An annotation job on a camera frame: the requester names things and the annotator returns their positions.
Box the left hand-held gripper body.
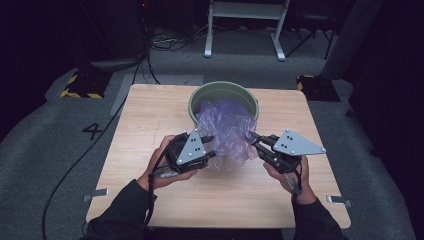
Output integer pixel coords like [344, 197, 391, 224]
[166, 129, 209, 174]

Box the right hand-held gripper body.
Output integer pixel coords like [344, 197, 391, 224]
[263, 129, 327, 174]

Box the purple plastic bag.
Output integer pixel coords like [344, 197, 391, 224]
[195, 98, 259, 173]

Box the green plastic bin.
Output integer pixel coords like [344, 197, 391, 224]
[188, 80, 260, 171]

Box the person's left hand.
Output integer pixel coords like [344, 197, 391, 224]
[137, 134, 199, 192]

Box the person's right hand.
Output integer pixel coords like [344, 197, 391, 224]
[263, 156, 318, 205]

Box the black yellow striped floor plate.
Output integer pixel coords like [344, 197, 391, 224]
[296, 74, 341, 102]
[60, 70, 113, 100]

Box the black tripod stand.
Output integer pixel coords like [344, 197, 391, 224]
[284, 6, 336, 60]

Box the grey stand base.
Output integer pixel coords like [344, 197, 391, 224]
[89, 57, 144, 72]

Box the grey pillar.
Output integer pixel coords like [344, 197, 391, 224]
[321, 0, 384, 80]

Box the white metal stand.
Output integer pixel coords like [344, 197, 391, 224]
[203, 0, 291, 62]

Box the right hand-held gripper cable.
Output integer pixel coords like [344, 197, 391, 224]
[284, 166, 304, 198]

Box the hand-held gripper cable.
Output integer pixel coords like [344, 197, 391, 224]
[143, 143, 174, 231]
[284, 166, 304, 198]

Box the left hand-held gripper cable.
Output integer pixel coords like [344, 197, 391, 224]
[143, 143, 174, 231]

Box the grey metal table bracket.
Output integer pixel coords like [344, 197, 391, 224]
[82, 188, 110, 203]
[325, 195, 352, 208]

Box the bundle of floor cables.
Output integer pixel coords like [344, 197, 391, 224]
[151, 24, 208, 53]

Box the black floor cable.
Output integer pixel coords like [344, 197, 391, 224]
[41, 53, 151, 240]

